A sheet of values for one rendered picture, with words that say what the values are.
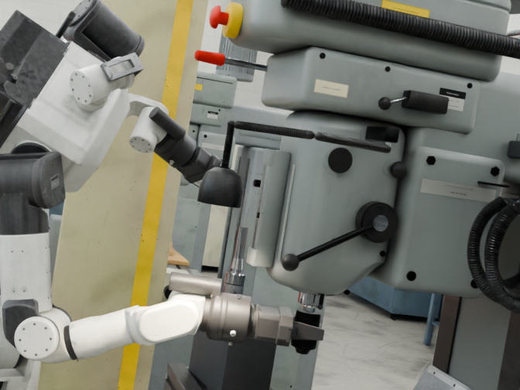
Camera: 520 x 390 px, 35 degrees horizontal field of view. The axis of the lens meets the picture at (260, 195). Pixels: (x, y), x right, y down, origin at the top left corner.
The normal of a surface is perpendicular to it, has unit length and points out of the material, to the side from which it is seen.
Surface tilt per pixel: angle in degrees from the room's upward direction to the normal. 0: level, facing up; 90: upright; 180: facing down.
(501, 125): 90
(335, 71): 90
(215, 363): 90
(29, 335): 88
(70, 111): 57
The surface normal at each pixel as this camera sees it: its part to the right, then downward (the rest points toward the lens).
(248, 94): 0.29, 0.10
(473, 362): -0.94, -0.14
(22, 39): 0.55, -0.43
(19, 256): 0.00, 0.02
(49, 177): 1.00, -0.04
